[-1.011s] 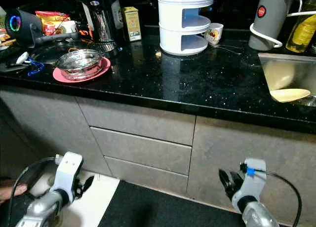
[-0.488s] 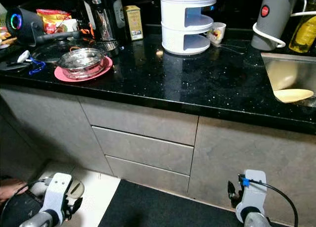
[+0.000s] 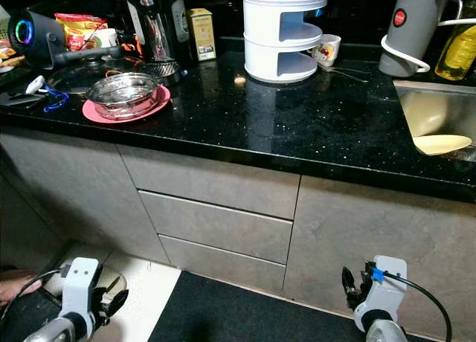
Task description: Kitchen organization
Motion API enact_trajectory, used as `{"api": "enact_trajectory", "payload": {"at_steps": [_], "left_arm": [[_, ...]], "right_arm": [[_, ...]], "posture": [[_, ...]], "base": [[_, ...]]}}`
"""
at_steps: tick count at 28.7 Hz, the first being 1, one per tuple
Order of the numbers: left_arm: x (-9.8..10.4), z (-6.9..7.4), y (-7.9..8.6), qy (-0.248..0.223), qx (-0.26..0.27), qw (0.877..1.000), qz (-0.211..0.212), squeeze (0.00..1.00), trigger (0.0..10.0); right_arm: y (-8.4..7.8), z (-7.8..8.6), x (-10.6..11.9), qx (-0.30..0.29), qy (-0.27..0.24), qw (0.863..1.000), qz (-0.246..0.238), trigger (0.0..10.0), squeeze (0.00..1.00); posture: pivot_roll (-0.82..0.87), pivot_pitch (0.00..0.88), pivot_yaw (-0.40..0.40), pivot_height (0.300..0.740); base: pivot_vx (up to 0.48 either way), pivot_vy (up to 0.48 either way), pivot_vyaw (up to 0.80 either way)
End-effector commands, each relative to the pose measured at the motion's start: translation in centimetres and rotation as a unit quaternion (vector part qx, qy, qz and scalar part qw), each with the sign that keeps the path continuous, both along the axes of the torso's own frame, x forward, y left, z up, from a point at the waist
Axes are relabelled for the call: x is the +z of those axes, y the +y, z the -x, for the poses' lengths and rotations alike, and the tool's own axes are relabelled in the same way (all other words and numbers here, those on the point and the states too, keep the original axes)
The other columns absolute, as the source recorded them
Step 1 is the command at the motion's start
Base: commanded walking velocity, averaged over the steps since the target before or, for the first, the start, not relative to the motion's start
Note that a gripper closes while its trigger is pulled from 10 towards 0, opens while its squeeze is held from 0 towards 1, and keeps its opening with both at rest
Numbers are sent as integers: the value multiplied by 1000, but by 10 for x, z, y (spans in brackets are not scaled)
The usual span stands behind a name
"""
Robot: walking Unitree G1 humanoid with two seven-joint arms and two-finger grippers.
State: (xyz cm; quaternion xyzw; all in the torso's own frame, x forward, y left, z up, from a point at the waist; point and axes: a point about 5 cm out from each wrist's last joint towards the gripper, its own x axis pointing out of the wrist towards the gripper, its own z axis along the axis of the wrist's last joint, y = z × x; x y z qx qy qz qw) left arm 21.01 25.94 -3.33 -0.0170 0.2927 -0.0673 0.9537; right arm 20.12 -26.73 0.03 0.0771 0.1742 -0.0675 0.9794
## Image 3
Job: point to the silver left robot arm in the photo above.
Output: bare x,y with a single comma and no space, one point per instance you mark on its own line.
56,333

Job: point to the pink plate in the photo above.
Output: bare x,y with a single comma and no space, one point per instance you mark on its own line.
98,117

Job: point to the grey cabinet door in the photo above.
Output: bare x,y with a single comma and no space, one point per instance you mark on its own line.
379,230
67,186

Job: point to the yellow carton box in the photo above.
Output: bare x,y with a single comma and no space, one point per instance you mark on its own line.
201,33

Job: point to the black flat utensil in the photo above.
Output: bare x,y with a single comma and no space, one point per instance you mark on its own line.
18,99

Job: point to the black round stool base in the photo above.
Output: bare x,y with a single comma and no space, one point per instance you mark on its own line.
16,323

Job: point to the steel spoon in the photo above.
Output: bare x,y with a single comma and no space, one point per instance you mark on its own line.
349,73

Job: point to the yellow plate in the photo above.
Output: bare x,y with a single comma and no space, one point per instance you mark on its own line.
442,144

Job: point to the black floor mat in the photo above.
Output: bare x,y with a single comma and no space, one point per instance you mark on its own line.
253,316

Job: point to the steel bowl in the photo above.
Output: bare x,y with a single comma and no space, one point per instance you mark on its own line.
123,97

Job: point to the red yellow snack packet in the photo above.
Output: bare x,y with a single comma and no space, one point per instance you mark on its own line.
78,28

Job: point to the small white cup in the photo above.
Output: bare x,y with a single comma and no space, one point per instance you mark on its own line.
106,37

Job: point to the black pan with glass lid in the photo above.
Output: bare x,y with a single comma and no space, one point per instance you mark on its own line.
78,78

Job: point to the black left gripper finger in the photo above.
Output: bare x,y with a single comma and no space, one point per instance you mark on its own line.
120,302

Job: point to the black countertop blender appliance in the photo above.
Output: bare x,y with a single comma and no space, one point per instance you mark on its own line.
156,26

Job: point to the grey water filter jug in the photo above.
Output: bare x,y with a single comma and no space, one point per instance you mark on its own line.
413,26

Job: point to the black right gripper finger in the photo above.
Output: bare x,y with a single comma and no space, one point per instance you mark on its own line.
349,282

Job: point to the stainless steel sink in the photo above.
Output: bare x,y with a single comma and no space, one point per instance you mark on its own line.
435,108

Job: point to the white printed mug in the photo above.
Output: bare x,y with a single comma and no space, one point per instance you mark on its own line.
327,50

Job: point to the yellow liquid bottle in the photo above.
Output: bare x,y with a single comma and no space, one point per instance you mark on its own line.
457,52

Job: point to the grey drawer front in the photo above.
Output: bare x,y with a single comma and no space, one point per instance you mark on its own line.
223,266
216,180
219,229

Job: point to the white three-tier storage rack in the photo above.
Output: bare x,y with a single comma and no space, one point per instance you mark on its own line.
282,56

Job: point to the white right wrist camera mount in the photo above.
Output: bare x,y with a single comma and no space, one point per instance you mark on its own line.
387,301

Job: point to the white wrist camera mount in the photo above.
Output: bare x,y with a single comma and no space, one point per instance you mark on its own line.
80,279
387,301

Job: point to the orange plastic item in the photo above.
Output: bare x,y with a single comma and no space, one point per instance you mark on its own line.
130,47

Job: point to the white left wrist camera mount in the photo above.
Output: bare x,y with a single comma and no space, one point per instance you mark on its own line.
80,279

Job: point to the grey kitchen base cabinet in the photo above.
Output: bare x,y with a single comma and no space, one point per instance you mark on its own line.
364,238

